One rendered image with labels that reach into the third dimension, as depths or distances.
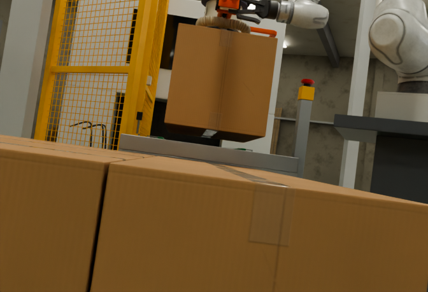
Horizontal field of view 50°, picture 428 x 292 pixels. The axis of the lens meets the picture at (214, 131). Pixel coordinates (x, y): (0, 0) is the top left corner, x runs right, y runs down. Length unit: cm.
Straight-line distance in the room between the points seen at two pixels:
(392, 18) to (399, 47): 9
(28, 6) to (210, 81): 124
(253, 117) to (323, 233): 127
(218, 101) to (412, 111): 71
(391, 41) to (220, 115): 70
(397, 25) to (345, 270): 99
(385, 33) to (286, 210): 99
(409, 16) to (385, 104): 28
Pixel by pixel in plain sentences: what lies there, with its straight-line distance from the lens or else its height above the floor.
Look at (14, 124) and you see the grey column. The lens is 260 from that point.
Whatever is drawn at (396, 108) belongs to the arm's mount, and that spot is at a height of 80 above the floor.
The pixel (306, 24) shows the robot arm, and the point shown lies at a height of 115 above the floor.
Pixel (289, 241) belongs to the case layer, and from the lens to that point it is 56.
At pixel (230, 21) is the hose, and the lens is 200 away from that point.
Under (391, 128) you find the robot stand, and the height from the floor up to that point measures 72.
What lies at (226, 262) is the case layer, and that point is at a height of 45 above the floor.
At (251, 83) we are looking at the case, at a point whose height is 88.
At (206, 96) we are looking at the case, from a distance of 180.
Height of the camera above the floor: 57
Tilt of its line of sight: 3 degrees up
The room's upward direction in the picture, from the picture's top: 8 degrees clockwise
